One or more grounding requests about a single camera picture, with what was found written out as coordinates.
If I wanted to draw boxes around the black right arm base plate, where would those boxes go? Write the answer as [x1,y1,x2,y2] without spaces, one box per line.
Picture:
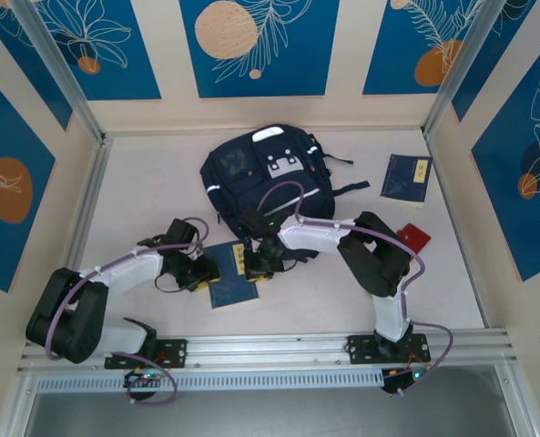
[346,333,433,365]

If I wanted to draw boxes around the aluminium side rail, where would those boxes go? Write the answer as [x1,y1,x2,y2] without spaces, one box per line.
[46,134,112,338]
[422,129,492,330]

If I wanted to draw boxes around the aluminium mounting rail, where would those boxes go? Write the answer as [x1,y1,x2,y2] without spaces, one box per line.
[16,330,521,374]

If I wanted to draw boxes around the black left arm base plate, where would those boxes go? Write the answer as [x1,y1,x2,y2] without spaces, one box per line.
[104,337,188,370]

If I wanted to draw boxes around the blue floral wall panel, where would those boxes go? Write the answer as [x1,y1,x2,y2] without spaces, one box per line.
[36,0,162,102]
[179,0,341,99]
[471,43,540,283]
[0,65,57,293]
[451,0,540,123]
[0,0,74,132]
[362,0,484,97]

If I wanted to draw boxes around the grey metal shelf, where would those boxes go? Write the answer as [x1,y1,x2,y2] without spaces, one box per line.
[23,391,521,437]

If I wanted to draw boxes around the blue book yellow label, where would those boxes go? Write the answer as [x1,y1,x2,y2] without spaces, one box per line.
[204,240,260,310]
[378,153,434,210]

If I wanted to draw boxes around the aluminium frame post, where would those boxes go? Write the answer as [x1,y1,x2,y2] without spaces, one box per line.
[9,0,111,147]
[422,0,539,137]

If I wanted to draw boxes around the small red notebook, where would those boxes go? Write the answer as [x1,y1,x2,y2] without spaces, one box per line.
[395,222,433,252]

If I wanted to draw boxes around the grey slotted cable duct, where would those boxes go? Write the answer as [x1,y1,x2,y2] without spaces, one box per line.
[36,368,384,393]

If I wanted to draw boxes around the navy blue backpack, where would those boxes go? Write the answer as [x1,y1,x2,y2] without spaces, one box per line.
[199,123,371,265]

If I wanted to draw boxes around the small circuit board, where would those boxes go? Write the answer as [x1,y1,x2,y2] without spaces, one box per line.
[123,369,164,389]
[382,366,434,396]

